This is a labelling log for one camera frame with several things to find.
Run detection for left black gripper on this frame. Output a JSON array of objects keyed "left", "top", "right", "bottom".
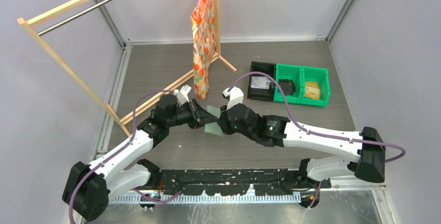
[{"left": 166, "top": 99, "right": 218, "bottom": 130}]

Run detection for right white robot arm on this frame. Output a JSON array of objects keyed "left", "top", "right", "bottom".
[{"left": 217, "top": 103, "right": 385, "bottom": 188}]

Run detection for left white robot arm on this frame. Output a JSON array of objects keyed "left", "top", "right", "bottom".
[{"left": 62, "top": 94, "right": 218, "bottom": 223}]

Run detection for white cards in bin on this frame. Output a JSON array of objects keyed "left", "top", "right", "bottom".
[{"left": 250, "top": 76, "right": 272, "bottom": 90}]

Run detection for black cards in bin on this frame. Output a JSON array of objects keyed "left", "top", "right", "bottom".
[{"left": 278, "top": 79, "right": 296, "bottom": 96}]

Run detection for black storage bin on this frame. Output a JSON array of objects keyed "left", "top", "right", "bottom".
[{"left": 247, "top": 61, "right": 276, "bottom": 101}]

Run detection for green bin middle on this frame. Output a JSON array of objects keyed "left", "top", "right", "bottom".
[{"left": 275, "top": 63, "right": 305, "bottom": 104}]

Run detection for green bin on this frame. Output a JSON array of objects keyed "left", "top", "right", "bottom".
[
  {"left": 300, "top": 66, "right": 331, "bottom": 107},
  {"left": 275, "top": 63, "right": 305, "bottom": 104}
]

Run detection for green bin right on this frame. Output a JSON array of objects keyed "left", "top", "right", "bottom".
[{"left": 300, "top": 66, "right": 331, "bottom": 107}]

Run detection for orange floral hanging cloth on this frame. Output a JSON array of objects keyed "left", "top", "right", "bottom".
[{"left": 190, "top": 0, "right": 216, "bottom": 99}]

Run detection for wooden clothes rack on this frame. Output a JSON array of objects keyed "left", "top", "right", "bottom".
[{"left": 17, "top": 0, "right": 238, "bottom": 137}]

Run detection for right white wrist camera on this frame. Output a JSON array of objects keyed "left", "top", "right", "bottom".
[{"left": 222, "top": 86, "right": 244, "bottom": 110}]

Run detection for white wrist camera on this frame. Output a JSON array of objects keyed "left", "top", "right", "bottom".
[
  {"left": 173, "top": 85, "right": 191, "bottom": 106},
  {"left": 222, "top": 86, "right": 244, "bottom": 110}
]

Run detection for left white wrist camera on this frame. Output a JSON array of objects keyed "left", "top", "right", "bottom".
[{"left": 173, "top": 85, "right": 191, "bottom": 106}]

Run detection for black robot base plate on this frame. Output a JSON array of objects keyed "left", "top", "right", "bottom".
[{"left": 136, "top": 168, "right": 318, "bottom": 196}]

